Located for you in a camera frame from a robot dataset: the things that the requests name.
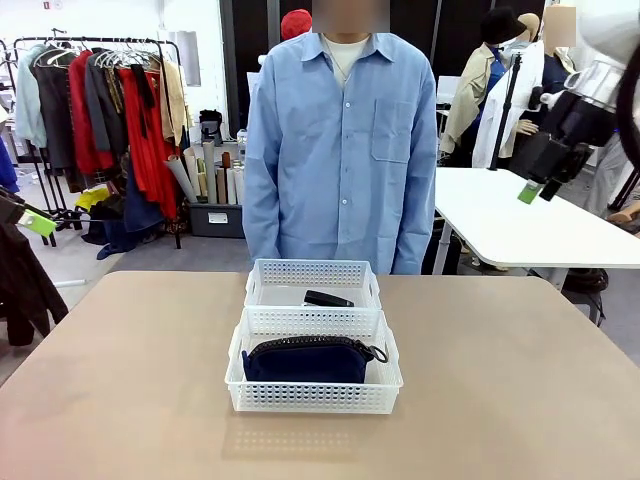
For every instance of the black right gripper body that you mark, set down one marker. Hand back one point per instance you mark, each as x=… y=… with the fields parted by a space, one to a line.
x=582 y=122

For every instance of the black stapler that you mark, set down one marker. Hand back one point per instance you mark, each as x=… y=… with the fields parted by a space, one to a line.
x=327 y=299

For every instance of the navy zipper pouch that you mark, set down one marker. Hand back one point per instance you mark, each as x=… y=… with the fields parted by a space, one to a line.
x=310 y=362

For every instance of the person's right forearm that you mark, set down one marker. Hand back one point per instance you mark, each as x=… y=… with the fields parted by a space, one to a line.
x=260 y=220

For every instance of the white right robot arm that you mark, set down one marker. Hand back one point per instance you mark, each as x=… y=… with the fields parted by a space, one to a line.
x=610 y=30

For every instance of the person's left forearm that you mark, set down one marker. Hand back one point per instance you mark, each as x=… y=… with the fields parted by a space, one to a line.
x=417 y=230

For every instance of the person in pink top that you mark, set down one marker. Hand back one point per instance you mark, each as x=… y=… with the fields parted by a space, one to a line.
x=607 y=180

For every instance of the right black connector white tag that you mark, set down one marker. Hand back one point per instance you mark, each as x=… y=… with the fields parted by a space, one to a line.
x=536 y=99

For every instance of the figure in navy top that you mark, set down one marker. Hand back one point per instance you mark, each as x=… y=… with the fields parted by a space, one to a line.
x=555 y=75

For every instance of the black tripod pole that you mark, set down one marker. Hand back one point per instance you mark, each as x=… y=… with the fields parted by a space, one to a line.
x=506 y=110

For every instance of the black slanted stand leg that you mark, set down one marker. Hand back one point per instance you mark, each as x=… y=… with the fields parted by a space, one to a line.
x=625 y=192

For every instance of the bright blue garment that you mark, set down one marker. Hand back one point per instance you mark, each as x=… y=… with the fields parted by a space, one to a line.
x=6 y=170

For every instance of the yellow item on floor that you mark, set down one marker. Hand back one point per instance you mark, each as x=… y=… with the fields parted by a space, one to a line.
x=92 y=199

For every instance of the black jacket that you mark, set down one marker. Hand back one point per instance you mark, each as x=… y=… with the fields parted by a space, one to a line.
x=25 y=290

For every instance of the mannequin in white coat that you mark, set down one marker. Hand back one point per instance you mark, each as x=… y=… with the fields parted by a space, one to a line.
x=520 y=85

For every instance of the white background table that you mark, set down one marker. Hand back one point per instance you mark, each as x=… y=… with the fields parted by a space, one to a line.
x=525 y=230

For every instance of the mannequin in beige trench coat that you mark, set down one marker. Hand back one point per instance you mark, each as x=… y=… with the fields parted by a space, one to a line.
x=467 y=100

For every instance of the blue denim garment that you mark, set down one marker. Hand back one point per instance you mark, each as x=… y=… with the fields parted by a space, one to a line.
x=140 y=215

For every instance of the dark charcoal hanging coat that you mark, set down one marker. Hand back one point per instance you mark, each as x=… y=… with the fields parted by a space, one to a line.
x=52 y=110

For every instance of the red hanging jacket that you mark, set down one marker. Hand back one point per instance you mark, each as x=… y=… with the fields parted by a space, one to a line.
x=82 y=115

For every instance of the black bag under table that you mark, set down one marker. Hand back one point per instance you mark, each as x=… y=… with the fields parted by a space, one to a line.
x=585 y=285

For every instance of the pale blue hanging jacket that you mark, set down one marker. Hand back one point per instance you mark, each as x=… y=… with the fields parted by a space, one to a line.
x=27 y=100

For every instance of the black bucket hat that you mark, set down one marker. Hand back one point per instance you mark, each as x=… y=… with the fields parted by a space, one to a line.
x=500 y=25

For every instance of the red dress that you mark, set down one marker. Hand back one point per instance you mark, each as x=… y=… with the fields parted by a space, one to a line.
x=147 y=150

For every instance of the grey hanging jacket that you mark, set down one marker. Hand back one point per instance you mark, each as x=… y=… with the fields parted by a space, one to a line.
x=105 y=100

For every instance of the black clothes rack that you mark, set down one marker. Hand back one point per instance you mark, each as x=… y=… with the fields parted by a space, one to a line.
x=178 y=235

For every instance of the grey paper roll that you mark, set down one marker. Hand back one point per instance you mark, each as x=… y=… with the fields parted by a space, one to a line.
x=180 y=177

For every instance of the beige paper roll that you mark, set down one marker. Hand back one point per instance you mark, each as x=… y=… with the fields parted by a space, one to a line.
x=196 y=172

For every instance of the grey storage bin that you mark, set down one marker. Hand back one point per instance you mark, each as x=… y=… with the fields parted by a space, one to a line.
x=215 y=220

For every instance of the tall cream paper roll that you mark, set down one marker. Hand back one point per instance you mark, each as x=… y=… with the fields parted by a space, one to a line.
x=210 y=170

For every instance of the beige hanging garment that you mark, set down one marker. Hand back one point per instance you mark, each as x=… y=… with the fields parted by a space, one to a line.
x=172 y=100

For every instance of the brown paper roll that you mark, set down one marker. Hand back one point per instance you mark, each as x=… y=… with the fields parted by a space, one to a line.
x=226 y=160

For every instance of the black bag on stand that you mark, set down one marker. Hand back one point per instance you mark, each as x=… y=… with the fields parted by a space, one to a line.
x=211 y=125

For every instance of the person in blue shirt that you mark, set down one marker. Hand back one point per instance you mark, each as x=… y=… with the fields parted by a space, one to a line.
x=340 y=175

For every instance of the clear plastic bottle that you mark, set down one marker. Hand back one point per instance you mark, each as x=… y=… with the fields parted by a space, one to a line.
x=242 y=141

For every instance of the white perforated plastic basket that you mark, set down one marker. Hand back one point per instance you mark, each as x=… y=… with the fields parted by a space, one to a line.
x=280 y=272
x=310 y=397

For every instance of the red hat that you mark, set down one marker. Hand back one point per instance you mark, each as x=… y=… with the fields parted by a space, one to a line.
x=296 y=24

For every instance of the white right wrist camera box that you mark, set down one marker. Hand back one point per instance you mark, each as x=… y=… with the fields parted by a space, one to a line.
x=597 y=82

